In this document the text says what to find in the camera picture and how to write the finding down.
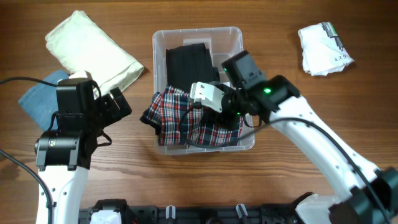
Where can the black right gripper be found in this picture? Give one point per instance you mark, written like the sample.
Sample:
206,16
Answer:
230,121

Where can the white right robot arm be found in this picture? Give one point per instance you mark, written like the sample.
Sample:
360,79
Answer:
363,192

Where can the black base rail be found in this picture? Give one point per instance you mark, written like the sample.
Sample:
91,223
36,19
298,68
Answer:
118,211

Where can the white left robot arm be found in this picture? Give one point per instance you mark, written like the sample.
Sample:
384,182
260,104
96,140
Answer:
64,150

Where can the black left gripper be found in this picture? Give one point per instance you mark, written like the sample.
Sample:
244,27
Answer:
114,112

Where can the folded blue jeans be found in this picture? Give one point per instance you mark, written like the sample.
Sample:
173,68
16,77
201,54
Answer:
40,102

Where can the plaid checkered shorts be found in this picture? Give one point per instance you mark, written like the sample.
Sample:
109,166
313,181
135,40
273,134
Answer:
169,114

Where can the folded cream cloth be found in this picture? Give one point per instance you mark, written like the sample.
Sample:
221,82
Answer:
81,45

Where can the white cloth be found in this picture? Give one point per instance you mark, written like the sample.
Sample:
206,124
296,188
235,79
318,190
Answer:
323,50

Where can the clear plastic container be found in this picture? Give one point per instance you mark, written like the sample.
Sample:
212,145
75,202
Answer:
223,43

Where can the black garment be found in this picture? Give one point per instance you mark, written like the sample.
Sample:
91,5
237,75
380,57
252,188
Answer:
190,64

